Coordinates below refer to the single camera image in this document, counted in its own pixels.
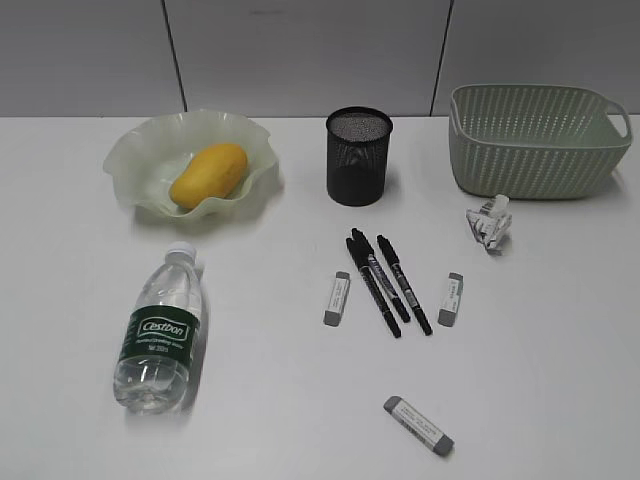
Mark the black marker pen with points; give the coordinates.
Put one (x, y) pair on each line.
(374, 290)
(380, 274)
(393, 262)

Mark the grey white eraser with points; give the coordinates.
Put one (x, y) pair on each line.
(450, 304)
(419, 426)
(337, 301)

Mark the yellow mango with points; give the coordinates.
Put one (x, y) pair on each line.
(212, 173)

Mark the waste paper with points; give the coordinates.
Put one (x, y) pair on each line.
(490, 224)

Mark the grey white eraser front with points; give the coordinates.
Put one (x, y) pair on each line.
(419, 426)

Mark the clear plastic water bottle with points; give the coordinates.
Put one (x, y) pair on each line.
(155, 361)

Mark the black mesh pen holder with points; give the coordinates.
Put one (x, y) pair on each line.
(357, 150)

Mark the translucent green wavy plate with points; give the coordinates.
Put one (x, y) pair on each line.
(145, 161)

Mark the pale green plastic basket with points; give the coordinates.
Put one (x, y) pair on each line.
(534, 142)

